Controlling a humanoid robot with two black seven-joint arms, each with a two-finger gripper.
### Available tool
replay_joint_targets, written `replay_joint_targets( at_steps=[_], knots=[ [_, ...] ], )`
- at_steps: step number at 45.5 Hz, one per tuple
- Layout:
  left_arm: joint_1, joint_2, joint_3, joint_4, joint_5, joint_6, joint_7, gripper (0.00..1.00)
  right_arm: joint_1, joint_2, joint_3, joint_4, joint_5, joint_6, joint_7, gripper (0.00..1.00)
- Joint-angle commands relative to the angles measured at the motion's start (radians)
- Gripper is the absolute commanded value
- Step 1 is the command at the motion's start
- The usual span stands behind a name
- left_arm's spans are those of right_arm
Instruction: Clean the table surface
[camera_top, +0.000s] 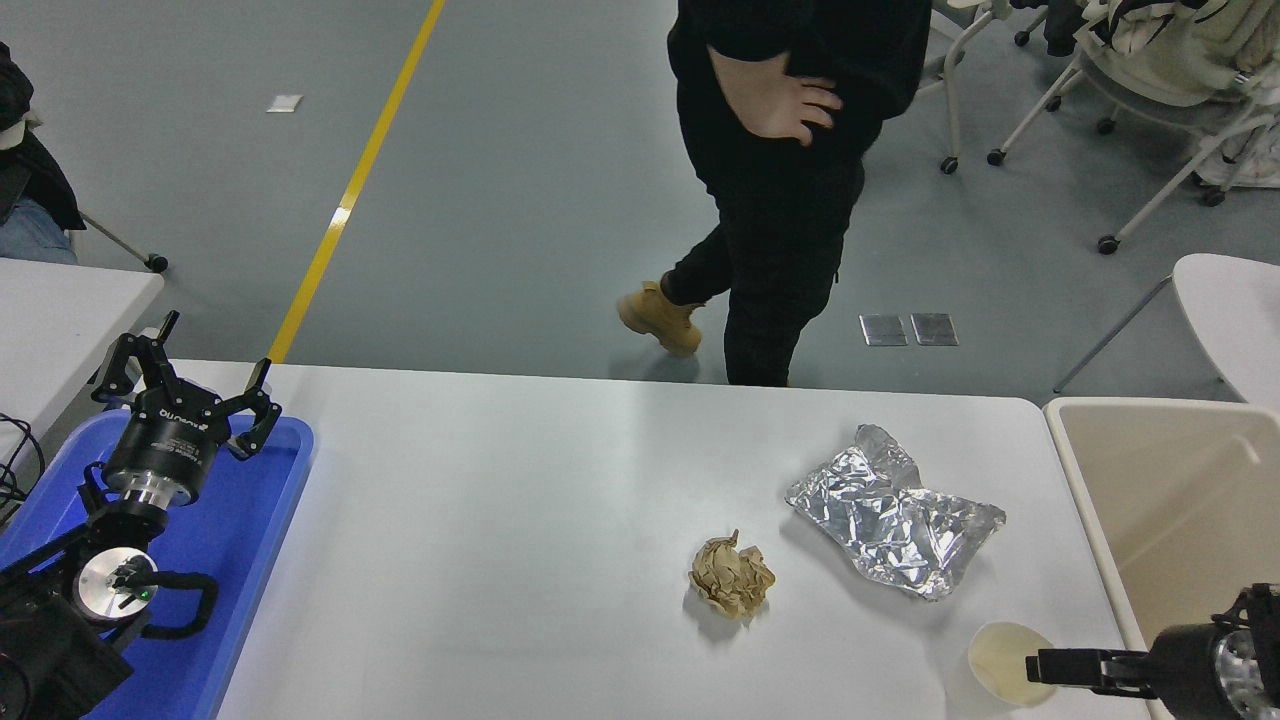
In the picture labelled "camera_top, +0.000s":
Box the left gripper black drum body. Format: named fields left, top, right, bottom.
left=103, top=388, right=235, bottom=489

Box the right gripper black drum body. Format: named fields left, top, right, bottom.
left=1146, top=624, right=1227, bottom=720

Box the white paper cup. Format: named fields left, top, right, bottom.
left=945, top=621, right=1059, bottom=720

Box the silver foil tray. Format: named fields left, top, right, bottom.
left=785, top=424, right=1008, bottom=602

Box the tan paper ball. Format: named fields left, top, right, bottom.
left=689, top=530, right=777, bottom=621

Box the standing person's left hand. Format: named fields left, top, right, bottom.
left=737, top=72, right=844, bottom=148

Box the white side table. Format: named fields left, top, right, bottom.
left=0, top=257, right=165, bottom=466

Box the grey wheeled chair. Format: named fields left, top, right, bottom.
left=75, top=208, right=169, bottom=274

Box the blue plastic tray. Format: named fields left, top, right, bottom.
left=0, top=408, right=317, bottom=720

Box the large pale plastic bin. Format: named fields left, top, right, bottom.
left=1043, top=397, right=1280, bottom=720

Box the seated person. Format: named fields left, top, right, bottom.
left=0, top=40, right=89, bottom=266

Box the yellow floor tape line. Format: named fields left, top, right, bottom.
left=265, top=0, right=448, bottom=363

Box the white rounded table with leg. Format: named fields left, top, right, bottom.
left=1053, top=252, right=1280, bottom=413

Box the white patterned cloth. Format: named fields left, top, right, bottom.
left=1195, top=95, right=1280, bottom=189

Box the empty grey white-framed chair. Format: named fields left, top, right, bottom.
left=915, top=0, right=1001, bottom=175

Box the standing person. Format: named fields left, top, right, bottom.
left=615, top=0, right=933, bottom=388

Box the white-framed chair holding jacket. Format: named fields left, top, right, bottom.
left=987, top=0, right=1280, bottom=254

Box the cream jacket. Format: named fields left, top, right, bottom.
left=1090, top=0, right=1280, bottom=109

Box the black cable loop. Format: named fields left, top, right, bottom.
left=0, top=413, right=47, bottom=526

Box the white chair frame with casters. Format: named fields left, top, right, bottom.
left=1012, top=0, right=1066, bottom=113

